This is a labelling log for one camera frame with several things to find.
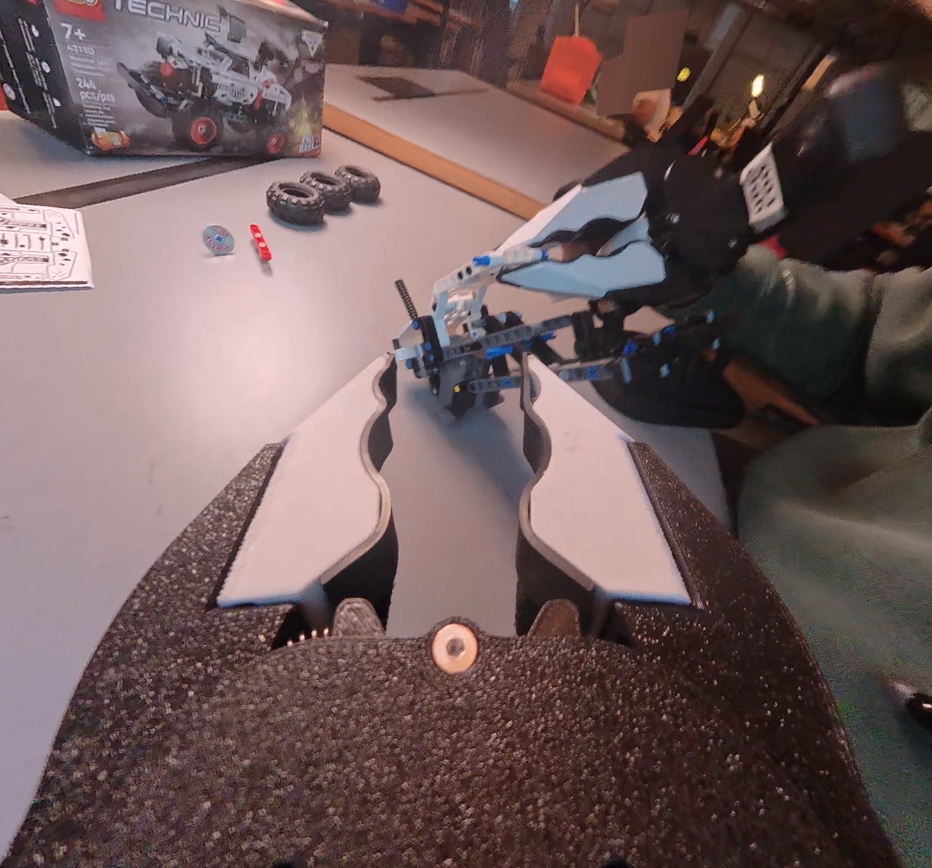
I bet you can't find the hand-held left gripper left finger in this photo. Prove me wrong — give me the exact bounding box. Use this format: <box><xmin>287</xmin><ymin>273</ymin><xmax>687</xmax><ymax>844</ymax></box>
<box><xmin>213</xmin><ymin>356</ymin><xmax>400</xmax><ymax>614</ymax></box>

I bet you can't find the toy brick model car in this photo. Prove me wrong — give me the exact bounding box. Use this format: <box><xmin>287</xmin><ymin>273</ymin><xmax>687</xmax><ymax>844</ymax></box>
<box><xmin>388</xmin><ymin>247</ymin><xmax>729</xmax><ymax>412</ymax></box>

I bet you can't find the orange container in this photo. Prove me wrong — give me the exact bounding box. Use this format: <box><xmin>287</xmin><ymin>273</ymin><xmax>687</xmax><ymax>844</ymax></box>
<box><xmin>541</xmin><ymin>34</ymin><xmax>602</xmax><ymax>106</ymax></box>

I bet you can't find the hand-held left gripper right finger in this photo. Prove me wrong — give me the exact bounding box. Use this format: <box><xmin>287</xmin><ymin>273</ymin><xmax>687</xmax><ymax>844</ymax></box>
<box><xmin>517</xmin><ymin>356</ymin><xmax>696</xmax><ymax>610</ymax></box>

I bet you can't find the person's green sweatshirt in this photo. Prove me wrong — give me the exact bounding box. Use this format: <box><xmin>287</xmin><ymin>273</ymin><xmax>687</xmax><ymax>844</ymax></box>
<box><xmin>733</xmin><ymin>410</ymin><xmax>932</xmax><ymax>868</ymax></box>

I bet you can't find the black toy tyre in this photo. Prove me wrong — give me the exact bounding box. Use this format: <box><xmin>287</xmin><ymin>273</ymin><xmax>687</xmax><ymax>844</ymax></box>
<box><xmin>300</xmin><ymin>169</ymin><xmax>356</xmax><ymax>212</ymax></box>
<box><xmin>334</xmin><ymin>164</ymin><xmax>384</xmax><ymax>205</ymax></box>
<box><xmin>266</xmin><ymin>180</ymin><xmax>329</xmax><ymax>227</ymax></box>

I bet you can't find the adjoining desk with wooden edge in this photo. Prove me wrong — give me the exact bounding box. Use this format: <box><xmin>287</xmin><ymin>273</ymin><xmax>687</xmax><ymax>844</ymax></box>
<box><xmin>318</xmin><ymin>63</ymin><xmax>634</xmax><ymax>222</ymax></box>

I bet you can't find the black toy set box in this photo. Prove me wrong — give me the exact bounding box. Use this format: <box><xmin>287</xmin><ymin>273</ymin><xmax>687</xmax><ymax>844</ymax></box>
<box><xmin>0</xmin><ymin>0</ymin><xmax>330</xmax><ymax>160</ymax></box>

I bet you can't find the cardboard box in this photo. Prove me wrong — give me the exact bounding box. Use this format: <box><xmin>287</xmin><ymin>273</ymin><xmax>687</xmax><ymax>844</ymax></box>
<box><xmin>596</xmin><ymin>12</ymin><xmax>694</xmax><ymax>120</ymax></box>

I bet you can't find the sticker sheet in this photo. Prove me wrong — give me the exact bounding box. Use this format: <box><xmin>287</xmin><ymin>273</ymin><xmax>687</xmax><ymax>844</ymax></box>
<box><xmin>0</xmin><ymin>194</ymin><xmax>94</xmax><ymax>292</ymax></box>

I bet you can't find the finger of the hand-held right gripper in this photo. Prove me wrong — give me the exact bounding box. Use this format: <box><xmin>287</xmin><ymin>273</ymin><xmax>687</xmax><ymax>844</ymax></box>
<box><xmin>493</xmin><ymin>217</ymin><xmax>662</xmax><ymax>301</ymax></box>
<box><xmin>500</xmin><ymin>174</ymin><xmax>652</xmax><ymax>253</ymax></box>

